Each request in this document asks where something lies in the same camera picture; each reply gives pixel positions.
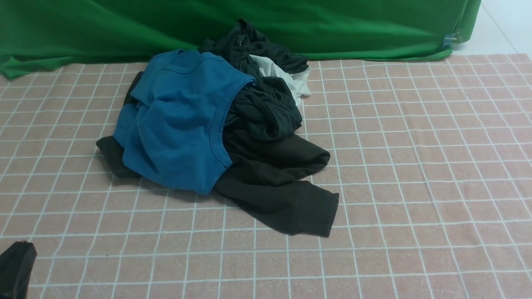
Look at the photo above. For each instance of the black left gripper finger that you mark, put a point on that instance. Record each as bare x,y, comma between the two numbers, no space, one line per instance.
16,264

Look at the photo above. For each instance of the white shirt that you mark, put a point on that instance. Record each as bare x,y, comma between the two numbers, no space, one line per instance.
297,83

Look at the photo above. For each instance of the green backdrop cloth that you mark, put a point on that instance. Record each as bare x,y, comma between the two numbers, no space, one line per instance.
44,35

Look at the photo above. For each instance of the blue t-shirt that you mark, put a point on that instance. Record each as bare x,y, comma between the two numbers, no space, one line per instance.
172,135

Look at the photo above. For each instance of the metal binder clip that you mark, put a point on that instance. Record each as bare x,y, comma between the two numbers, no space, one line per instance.
450,40

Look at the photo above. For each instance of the dark teal shirt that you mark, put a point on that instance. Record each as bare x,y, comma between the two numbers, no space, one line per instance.
265,110

